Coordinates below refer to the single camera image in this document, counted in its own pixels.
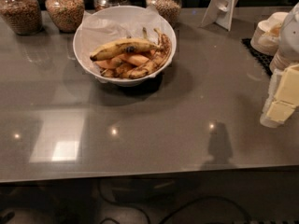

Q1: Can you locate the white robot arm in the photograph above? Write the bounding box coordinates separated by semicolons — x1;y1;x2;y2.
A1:
260;3;299;128

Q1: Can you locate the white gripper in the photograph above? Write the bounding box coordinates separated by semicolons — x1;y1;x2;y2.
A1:
260;64;299;128

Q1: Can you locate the white paper bowl liner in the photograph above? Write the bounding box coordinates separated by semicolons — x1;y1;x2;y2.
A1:
79;6;164;73

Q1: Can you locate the black rubber mat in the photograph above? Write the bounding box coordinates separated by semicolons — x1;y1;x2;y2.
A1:
241;38;273;77

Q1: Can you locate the far left grain jar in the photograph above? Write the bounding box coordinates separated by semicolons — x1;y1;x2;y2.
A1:
0;0;42;35

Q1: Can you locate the brown spotted lower banana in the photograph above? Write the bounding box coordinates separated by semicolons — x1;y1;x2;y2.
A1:
97;28;172;79

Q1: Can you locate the orange banana in bowl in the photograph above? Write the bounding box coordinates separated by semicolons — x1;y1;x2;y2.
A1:
94;54;149;69

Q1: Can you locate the grain glass jar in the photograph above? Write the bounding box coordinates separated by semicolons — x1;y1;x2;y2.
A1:
146;0;182;26
45;0;85;33

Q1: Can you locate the yellow banana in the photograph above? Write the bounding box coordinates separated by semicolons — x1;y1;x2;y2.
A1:
90;38;162;61

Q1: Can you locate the white bowl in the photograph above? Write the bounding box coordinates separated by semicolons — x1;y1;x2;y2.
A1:
73;13;177;87

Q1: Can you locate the black cable under table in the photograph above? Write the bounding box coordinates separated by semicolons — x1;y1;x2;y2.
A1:
97;179;251;224

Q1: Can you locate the white folded card stand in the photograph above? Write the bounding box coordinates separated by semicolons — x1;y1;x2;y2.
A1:
201;0;238;31

